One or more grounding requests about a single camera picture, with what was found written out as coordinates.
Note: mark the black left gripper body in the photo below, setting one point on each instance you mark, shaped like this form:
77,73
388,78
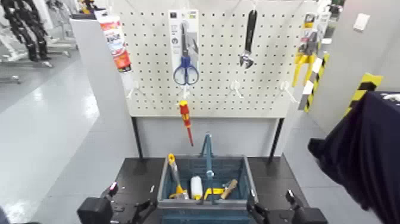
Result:
123,214

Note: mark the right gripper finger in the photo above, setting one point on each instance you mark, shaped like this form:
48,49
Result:
290,196
258,213

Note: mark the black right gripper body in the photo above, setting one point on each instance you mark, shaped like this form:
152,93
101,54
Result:
281,216

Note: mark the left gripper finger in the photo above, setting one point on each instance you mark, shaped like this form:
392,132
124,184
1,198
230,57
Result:
143,209
112,189

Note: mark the red yellow screwdriver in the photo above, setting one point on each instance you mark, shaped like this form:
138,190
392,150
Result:
185,113

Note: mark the blue plastic tool crate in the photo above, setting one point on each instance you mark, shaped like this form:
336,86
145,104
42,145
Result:
206,215

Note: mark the small white screw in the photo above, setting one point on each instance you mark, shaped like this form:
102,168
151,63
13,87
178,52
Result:
152,188

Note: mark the yellow angled tool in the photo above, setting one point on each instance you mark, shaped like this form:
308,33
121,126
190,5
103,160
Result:
214,191

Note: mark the white paint roller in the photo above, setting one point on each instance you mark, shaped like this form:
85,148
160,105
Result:
196,187

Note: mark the black pegboard stand leg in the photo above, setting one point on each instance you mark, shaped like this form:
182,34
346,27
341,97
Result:
137,137
276,137

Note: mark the dark navy cloth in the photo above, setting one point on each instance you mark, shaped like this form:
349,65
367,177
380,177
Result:
368,156

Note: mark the white pegboard hook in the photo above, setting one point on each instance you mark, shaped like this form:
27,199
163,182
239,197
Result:
186,91
133,88
236,87
286,88

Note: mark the cream perforated pegboard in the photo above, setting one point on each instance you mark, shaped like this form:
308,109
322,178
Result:
218,100

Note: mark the yellow black corner guard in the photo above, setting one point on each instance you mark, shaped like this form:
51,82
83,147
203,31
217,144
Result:
365,86

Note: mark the yellow pliers in package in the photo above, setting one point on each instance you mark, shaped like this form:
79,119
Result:
302,61

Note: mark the blue scissors in package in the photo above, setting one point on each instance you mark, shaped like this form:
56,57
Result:
185,67

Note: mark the white orange sealant tube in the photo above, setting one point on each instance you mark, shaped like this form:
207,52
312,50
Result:
115,43

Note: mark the black chrome adjustable wrench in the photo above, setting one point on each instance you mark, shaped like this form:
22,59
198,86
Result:
250,31

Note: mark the black humanoid robot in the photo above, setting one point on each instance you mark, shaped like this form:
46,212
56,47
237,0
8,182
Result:
28,28

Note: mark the yellow black striped post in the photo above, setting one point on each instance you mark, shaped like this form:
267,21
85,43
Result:
314,84

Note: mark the white wall switch plate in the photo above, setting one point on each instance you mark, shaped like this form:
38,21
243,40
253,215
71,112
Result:
361,22

